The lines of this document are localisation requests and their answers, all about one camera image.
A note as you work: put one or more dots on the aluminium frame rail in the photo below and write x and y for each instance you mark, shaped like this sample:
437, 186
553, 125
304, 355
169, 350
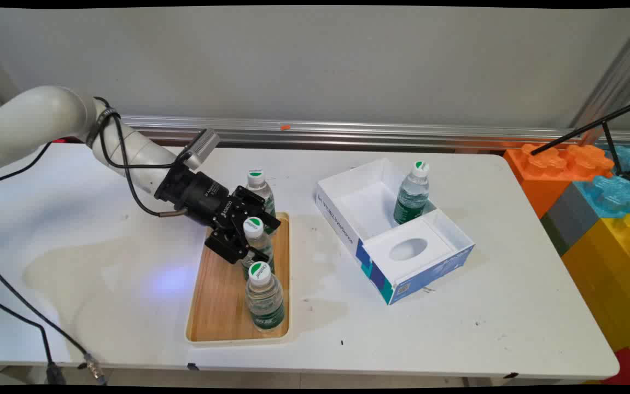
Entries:
457, 137

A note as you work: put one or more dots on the grey toy building block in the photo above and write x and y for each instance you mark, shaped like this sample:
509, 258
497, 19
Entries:
566, 219

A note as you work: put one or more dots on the translucent blue toy block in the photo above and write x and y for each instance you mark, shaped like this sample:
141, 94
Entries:
610, 197
629, 156

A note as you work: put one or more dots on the white and blue cardboard box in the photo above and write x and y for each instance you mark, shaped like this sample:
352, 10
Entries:
435, 268

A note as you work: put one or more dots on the orange toy building block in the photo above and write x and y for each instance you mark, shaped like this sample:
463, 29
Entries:
539, 186

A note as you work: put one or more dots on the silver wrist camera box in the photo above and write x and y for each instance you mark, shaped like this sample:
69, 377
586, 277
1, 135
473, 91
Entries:
203, 148

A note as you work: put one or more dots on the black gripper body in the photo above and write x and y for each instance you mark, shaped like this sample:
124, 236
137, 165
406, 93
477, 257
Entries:
200, 197

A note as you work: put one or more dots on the large red toy block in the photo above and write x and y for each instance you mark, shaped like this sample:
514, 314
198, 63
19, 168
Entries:
629, 369

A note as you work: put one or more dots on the wooden tray with cream rim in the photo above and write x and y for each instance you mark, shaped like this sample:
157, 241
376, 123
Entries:
222, 306

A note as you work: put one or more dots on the black tripod stand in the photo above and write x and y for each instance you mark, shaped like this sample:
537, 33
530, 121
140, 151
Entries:
577, 131

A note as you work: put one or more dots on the green label water bottle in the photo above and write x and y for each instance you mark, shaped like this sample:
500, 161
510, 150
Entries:
253, 227
260, 186
412, 197
264, 301

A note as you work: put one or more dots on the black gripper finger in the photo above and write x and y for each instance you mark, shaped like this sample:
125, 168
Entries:
227, 249
249, 196

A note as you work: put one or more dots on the aluminium frame post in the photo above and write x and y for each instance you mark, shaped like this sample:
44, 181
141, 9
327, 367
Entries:
616, 76

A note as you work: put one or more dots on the yellow toy building block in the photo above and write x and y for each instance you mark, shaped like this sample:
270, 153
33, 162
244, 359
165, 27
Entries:
610, 284

